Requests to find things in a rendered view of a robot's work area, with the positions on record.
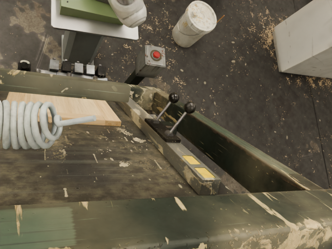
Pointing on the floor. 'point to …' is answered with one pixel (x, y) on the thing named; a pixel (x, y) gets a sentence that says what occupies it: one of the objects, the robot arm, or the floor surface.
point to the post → (133, 79)
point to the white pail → (194, 23)
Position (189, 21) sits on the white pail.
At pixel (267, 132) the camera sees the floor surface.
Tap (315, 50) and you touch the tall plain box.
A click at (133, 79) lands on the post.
